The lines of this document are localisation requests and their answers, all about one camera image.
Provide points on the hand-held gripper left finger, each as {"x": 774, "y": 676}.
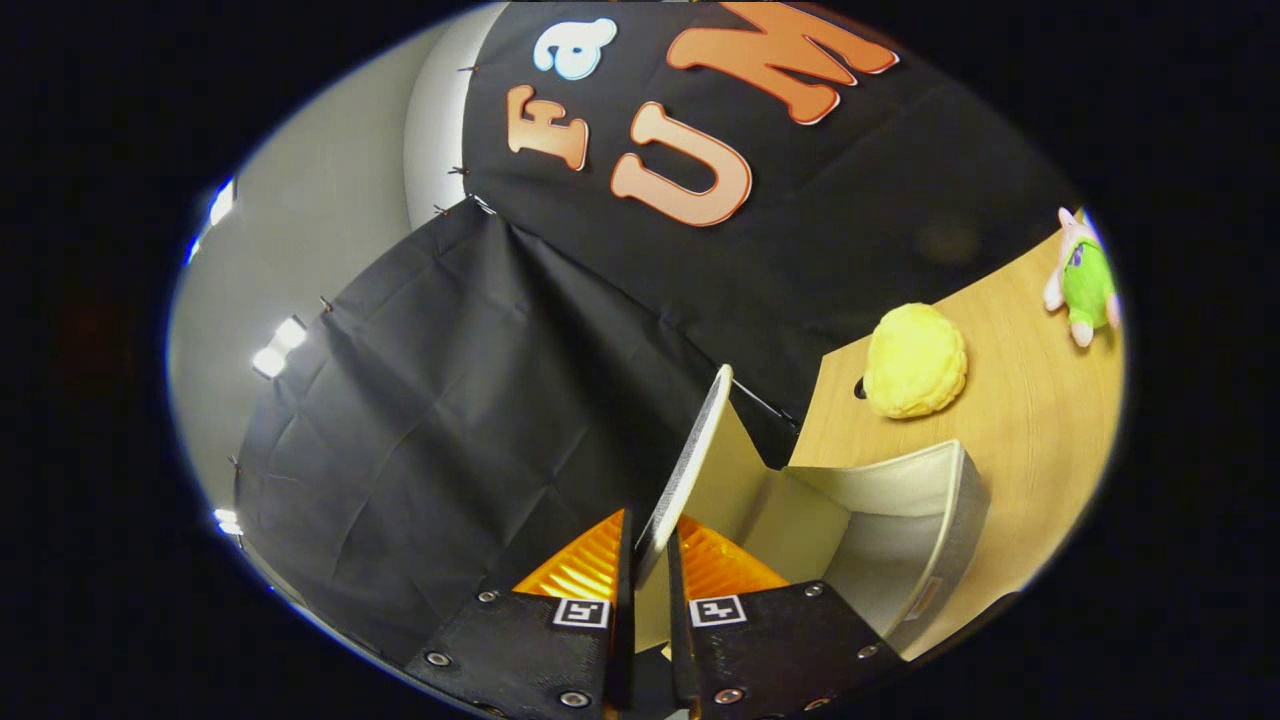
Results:
{"x": 628, "y": 620}

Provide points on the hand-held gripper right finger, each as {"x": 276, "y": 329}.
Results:
{"x": 682, "y": 640}

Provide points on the grey fabric storage box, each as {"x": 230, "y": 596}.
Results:
{"x": 900, "y": 540}

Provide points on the black backdrop cloth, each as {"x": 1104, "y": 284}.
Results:
{"x": 450, "y": 400}

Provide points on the yellow plush toy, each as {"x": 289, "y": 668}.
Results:
{"x": 915, "y": 360}

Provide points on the ceiling light panel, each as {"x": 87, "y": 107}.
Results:
{"x": 222, "y": 202}
{"x": 229, "y": 521}
{"x": 280, "y": 345}

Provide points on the green and pink plush toy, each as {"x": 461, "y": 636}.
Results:
{"x": 1088, "y": 285}

